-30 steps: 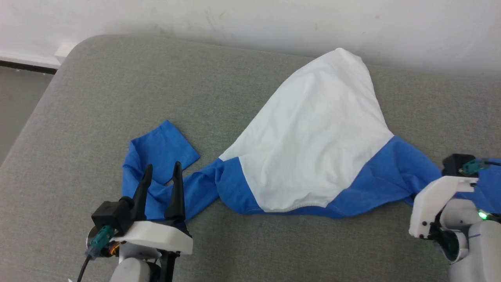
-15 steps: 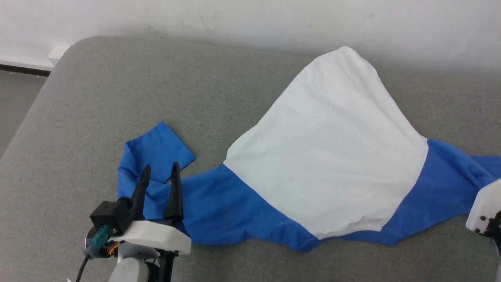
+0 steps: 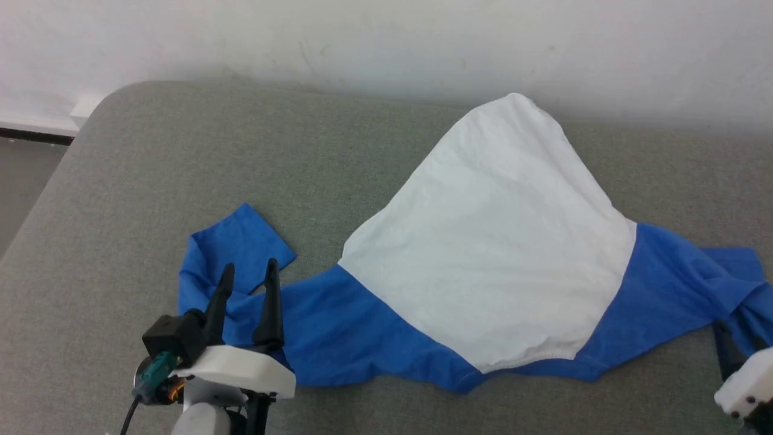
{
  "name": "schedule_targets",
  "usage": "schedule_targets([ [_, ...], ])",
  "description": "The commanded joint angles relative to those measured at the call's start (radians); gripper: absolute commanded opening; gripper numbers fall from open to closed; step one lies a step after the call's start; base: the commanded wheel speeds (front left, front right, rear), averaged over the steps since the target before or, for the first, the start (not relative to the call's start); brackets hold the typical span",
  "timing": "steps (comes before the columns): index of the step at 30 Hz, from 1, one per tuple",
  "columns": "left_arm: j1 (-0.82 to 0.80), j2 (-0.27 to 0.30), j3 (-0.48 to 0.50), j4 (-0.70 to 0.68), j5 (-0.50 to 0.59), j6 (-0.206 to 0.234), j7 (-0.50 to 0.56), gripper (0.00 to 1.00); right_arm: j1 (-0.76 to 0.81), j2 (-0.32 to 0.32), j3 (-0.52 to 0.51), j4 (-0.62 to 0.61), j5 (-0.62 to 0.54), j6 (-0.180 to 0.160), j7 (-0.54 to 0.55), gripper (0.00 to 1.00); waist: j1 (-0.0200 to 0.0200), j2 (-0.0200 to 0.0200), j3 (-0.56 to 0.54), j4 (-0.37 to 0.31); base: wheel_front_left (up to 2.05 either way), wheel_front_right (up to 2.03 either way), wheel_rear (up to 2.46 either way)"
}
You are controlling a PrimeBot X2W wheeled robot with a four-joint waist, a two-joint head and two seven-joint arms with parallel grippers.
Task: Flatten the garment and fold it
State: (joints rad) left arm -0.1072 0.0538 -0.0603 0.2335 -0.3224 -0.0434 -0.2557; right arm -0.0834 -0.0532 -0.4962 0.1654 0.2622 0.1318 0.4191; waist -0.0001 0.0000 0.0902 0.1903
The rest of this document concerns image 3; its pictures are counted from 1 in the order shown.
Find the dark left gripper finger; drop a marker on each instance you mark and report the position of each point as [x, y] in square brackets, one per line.
[218, 314]
[270, 314]

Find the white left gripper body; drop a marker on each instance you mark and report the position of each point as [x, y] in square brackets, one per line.
[241, 368]

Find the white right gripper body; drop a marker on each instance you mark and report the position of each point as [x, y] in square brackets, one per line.
[752, 386]

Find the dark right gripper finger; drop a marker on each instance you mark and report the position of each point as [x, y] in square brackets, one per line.
[729, 353]

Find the blue and white t-shirt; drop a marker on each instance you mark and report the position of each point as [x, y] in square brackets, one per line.
[501, 254]

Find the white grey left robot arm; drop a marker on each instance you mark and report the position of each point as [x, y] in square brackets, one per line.
[205, 423]

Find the grey fabric sofa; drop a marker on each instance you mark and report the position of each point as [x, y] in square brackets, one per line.
[151, 211]

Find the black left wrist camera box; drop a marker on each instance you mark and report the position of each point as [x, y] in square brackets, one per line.
[172, 335]

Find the white wall baseboard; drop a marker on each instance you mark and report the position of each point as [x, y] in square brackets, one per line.
[36, 121]

